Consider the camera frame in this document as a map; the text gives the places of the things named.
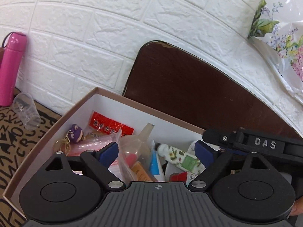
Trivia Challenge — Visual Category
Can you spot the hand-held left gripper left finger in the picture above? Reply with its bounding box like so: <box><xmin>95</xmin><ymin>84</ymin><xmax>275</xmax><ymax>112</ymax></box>
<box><xmin>45</xmin><ymin>142</ymin><xmax>126</xmax><ymax>191</ymax></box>

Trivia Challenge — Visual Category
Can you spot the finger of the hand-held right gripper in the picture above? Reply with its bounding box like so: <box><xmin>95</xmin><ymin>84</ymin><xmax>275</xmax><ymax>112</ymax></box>
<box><xmin>202</xmin><ymin>128</ymin><xmax>239</xmax><ymax>147</ymax></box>

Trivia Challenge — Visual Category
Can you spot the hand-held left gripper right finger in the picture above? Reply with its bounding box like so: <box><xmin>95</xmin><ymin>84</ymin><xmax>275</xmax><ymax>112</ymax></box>
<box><xmin>188</xmin><ymin>141</ymin><xmax>269</xmax><ymax>191</ymax></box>

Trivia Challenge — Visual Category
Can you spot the purple figure keychain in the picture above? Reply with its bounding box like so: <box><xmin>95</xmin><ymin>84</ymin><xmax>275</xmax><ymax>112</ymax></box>
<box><xmin>55</xmin><ymin>123</ymin><xmax>86</xmax><ymax>152</ymax></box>

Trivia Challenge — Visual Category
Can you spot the brown cardboard box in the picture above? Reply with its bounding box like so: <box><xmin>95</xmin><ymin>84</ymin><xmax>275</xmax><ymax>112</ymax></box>
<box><xmin>3</xmin><ymin>86</ymin><xmax>237</xmax><ymax>221</ymax></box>

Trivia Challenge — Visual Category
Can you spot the person's right hand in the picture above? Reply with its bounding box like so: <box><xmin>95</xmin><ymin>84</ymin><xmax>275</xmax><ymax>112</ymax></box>
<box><xmin>289</xmin><ymin>198</ymin><xmax>303</xmax><ymax>216</ymax></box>

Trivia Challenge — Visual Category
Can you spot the floral hand cream tube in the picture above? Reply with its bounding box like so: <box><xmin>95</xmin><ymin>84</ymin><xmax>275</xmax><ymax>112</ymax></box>
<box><xmin>156</xmin><ymin>144</ymin><xmax>207</xmax><ymax>175</ymax></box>

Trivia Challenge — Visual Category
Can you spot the clear zip bag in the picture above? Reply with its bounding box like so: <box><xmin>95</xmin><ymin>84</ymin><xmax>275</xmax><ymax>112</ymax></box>
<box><xmin>108</xmin><ymin>128</ymin><xmax>152</xmax><ymax>185</ymax></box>

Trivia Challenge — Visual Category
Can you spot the red snack packet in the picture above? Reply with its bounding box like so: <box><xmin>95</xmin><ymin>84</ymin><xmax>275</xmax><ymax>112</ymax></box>
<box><xmin>89</xmin><ymin>111</ymin><xmax>134</xmax><ymax>138</ymax></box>

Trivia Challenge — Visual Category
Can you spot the clear plastic funnel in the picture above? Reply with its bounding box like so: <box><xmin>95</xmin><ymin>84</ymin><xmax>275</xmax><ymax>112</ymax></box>
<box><xmin>120</xmin><ymin>122</ymin><xmax>155</xmax><ymax>162</ymax></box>

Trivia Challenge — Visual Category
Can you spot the small red white box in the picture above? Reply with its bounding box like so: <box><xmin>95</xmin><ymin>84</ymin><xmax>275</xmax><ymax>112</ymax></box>
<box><xmin>170</xmin><ymin>172</ymin><xmax>188</xmax><ymax>183</ymax></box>

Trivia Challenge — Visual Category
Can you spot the orange small carton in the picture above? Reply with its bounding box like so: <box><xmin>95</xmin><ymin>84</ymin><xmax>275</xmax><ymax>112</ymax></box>
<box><xmin>131</xmin><ymin>161</ymin><xmax>155</xmax><ymax>183</ymax></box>

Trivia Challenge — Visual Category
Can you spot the dark brown wooden headboard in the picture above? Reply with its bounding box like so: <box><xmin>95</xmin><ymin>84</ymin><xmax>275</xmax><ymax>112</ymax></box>
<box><xmin>122</xmin><ymin>40</ymin><xmax>303</xmax><ymax>147</ymax></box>

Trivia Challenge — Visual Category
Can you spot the blue white tube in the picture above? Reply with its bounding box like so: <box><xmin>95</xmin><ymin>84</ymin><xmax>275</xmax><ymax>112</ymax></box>
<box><xmin>149</xmin><ymin>147</ymin><xmax>166</xmax><ymax>182</ymax></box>

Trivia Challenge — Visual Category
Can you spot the clear plastic cup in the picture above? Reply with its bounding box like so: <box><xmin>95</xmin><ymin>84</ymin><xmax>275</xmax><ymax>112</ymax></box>
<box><xmin>13</xmin><ymin>92</ymin><xmax>41</xmax><ymax>131</ymax></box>

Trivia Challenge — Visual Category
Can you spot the letter-print tan blanket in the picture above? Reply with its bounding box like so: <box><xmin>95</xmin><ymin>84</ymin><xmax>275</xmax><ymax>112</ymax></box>
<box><xmin>0</xmin><ymin>87</ymin><xmax>62</xmax><ymax>227</ymax></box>

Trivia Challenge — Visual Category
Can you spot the floral plastic bag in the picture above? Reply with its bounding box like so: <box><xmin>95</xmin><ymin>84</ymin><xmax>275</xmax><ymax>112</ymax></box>
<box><xmin>247</xmin><ymin>0</ymin><xmax>303</xmax><ymax>105</ymax></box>

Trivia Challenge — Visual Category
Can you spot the pink thermos bottle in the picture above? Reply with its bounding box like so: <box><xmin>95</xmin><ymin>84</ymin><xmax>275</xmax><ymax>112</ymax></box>
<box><xmin>0</xmin><ymin>32</ymin><xmax>28</xmax><ymax>107</ymax></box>

